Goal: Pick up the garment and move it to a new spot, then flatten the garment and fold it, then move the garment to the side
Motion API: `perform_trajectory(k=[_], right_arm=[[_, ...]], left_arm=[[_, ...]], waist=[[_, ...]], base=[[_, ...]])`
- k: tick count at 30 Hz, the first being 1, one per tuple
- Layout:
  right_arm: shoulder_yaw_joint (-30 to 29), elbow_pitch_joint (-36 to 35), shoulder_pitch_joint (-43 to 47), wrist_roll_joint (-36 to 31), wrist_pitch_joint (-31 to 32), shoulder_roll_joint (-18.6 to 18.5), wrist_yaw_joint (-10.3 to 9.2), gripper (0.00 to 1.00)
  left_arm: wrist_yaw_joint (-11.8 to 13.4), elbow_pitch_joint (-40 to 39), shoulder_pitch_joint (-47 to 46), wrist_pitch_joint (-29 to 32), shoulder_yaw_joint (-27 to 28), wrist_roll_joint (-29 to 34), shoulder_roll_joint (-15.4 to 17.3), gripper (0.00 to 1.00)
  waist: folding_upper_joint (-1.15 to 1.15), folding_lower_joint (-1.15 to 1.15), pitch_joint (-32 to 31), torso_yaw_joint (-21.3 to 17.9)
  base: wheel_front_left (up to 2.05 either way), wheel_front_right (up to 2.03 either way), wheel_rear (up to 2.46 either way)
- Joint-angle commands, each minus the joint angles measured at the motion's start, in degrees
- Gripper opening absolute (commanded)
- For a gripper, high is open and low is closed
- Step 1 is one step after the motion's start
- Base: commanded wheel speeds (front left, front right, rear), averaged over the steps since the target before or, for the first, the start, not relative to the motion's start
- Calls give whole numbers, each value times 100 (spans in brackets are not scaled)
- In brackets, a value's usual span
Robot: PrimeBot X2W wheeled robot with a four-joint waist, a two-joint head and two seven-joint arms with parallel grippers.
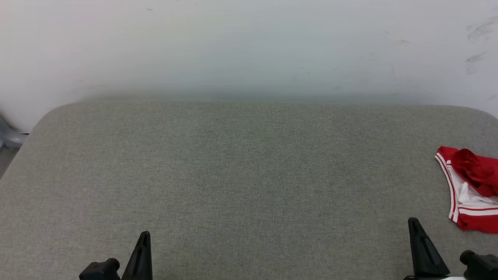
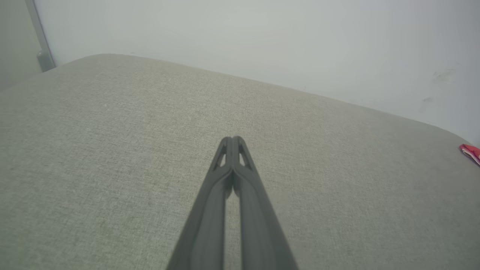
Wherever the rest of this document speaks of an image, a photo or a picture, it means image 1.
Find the red jersey with white trim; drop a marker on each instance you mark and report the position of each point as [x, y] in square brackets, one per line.
[476, 171]

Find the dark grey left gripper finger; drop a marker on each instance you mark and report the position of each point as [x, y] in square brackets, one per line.
[141, 260]
[101, 270]

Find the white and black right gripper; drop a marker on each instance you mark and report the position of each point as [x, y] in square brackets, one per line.
[455, 278]

